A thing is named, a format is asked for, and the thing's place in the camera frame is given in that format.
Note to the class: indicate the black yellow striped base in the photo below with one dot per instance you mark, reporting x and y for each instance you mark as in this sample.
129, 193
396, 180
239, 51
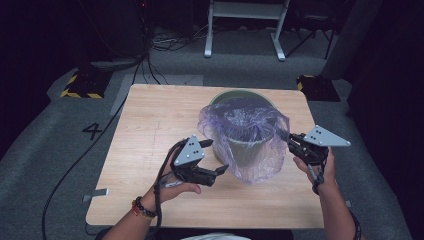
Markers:
88, 85
318, 88

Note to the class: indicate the black tripod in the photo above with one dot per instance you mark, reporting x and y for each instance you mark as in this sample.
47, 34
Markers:
330, 40

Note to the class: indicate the purple plastic bag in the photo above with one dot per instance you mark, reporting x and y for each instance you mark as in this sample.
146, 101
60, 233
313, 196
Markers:
263, 160

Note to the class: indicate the green plastic bin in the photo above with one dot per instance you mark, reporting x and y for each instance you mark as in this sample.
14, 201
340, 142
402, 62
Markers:
240, 92

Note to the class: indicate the person's right hand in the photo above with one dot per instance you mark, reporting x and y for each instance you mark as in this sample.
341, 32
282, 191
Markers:
325, 175

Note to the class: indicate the black wristband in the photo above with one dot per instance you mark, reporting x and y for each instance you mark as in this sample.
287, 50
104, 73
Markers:
358, 228

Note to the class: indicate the white metal stand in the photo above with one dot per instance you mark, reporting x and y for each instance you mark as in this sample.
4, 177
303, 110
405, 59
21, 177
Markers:
245, 10

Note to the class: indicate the person's left hand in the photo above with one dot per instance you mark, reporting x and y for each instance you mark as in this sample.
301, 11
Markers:
163, 191

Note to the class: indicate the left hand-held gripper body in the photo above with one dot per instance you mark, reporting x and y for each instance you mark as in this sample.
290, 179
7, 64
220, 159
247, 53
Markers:
190, 153

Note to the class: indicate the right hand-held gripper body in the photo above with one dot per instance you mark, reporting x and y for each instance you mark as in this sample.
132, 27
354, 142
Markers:
320, 136

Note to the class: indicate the grey table bracket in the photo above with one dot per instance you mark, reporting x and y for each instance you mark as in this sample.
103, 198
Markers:
348, 203
98, 193

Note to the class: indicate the grey curtain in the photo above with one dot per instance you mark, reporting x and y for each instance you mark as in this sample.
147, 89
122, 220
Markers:
350, 36

